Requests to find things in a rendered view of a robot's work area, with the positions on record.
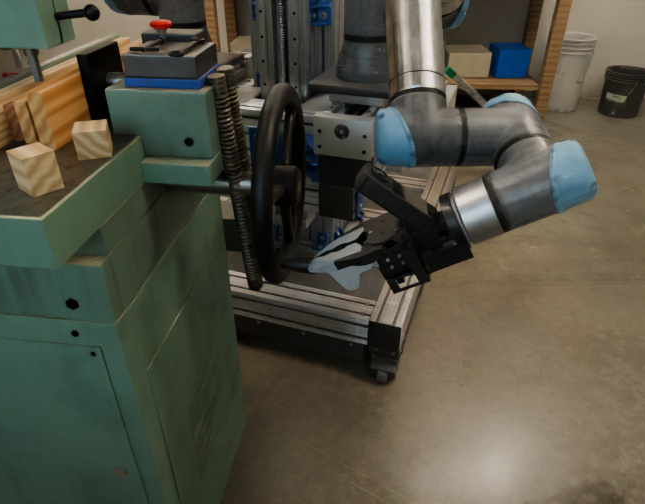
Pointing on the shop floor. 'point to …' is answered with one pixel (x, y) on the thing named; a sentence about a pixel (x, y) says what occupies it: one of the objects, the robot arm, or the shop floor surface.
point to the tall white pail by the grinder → (571, 71)
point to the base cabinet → (122, 390)
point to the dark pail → (624, 90)
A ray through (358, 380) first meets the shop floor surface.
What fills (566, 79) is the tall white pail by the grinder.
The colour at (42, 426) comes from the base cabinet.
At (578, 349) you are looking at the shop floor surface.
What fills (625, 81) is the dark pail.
